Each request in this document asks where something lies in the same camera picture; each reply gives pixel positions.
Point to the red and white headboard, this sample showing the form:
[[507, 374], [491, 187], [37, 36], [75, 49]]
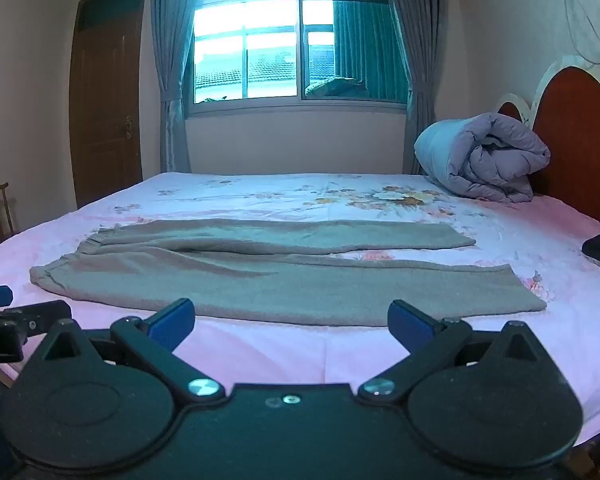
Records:
[[575, 125]]

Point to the beige fluffy towel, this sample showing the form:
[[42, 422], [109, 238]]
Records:
[[280, 280]]

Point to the folded grey duvet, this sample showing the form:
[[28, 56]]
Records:
[[480, 160]]

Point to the grey curtain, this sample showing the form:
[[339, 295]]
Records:
[[172, 85], [420, 60]]

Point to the brown wooden door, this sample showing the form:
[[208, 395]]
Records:
[[105, 110]]

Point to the pink floral bed sheet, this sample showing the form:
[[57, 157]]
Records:
[[280, 195]]

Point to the sliding glass window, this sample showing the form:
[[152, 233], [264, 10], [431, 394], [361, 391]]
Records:
[[270, 60]]

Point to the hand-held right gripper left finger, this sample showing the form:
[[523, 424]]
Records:
[[172, 324]]

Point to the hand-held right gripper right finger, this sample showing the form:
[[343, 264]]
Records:
[[409, 325]]

